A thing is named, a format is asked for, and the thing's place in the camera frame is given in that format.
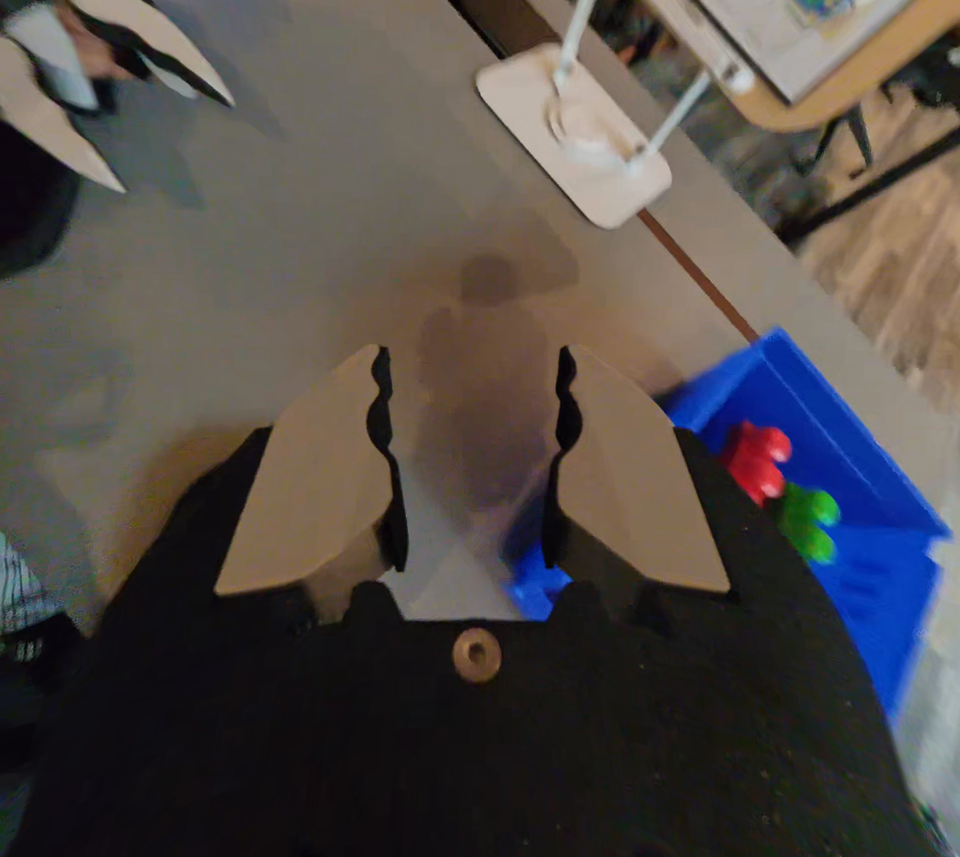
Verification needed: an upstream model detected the red mega block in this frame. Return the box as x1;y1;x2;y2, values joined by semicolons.
725;421;793;506

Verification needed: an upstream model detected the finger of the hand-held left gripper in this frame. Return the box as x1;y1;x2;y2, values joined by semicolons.
0;35;129;194
57;0;237;108

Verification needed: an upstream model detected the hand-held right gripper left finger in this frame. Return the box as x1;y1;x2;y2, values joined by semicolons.
215;344;409;600

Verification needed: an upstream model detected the person's printed top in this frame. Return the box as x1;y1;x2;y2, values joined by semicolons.
0;535;61;633

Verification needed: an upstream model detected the green mega block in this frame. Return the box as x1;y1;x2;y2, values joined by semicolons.
777;482;841;566

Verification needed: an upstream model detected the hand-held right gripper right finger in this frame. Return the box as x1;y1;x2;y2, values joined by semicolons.
540;344;733;597

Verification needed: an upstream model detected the blue plastic bin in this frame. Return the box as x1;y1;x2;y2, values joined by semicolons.
507;329;954;726

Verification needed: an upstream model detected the printed instruction sheet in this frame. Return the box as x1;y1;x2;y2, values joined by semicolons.
600;0;960;105

